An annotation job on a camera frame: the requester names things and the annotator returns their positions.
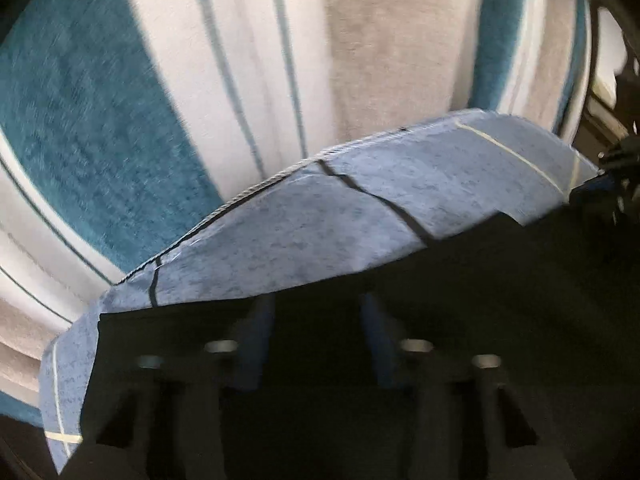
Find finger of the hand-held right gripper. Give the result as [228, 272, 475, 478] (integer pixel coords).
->
[570, 136, 640, 226]

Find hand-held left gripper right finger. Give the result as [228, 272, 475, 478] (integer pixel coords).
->
[359, 292, 576, 480]

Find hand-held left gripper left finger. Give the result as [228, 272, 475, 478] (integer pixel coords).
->
[65, 294, 277, 480]

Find black pants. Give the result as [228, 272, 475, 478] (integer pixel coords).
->
[59, 182, 640, 480]

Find blue checked blanket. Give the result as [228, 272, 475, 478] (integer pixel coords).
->
[39, 108, 601, 476]

